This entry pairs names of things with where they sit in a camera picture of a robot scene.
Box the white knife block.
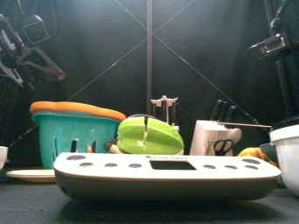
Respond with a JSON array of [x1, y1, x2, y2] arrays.
[[189, 119, 236, 157]]

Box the teal plastic basket orange rim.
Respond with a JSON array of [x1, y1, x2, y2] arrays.
[[29, 101, 127, 170]]

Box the white cup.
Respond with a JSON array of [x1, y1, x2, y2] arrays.
[[0, 145, 9, 171]]

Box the cream toy with black end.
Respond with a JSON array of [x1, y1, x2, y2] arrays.
[[103, 137, 125, 155]]

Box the cream round plate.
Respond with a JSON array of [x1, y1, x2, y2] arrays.
[[4, 169, 59, 184]]

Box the green toy vegetable half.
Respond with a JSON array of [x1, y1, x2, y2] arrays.
[[144, 117, 185, 156], [116, 116, 148, 155]]

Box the white utensil stand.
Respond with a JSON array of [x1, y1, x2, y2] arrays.
[[149, 94, 181, 131]]

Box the white toy appliance with buttons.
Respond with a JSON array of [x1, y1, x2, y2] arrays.
[[52, 151, 283, 203]]

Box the thin metal rod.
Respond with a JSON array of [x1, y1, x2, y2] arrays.
[[217, 122, 273, 129]]

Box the yellow orange toy food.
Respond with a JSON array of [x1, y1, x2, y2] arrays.
[[237, 146, 273, 165]]

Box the dark green toy bowl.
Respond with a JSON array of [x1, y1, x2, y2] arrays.
[[259, 142, 279, 165]]

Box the white bowl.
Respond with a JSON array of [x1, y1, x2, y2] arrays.
[[268, 115, 299, 197]]

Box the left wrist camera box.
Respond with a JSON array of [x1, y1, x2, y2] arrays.
[[20, 13, 53, 46]]

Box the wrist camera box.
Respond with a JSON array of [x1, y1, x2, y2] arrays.
[[20, 13, 53, 46], [247, 32, 295, 61]]

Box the grey vertical frame pole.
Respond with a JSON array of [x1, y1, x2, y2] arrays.
[[145, 0, 153, 116]]

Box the black knife handle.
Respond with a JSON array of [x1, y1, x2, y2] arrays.
[[219, 101, 229, 123], [209, 99, 223, 122], [225, 105, 237, 123]]

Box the black handled scissors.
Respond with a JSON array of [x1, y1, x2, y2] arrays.
[[212, 138, 235, 157]]

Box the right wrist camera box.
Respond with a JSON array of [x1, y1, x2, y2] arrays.
[[247, 32, 295, 61]]

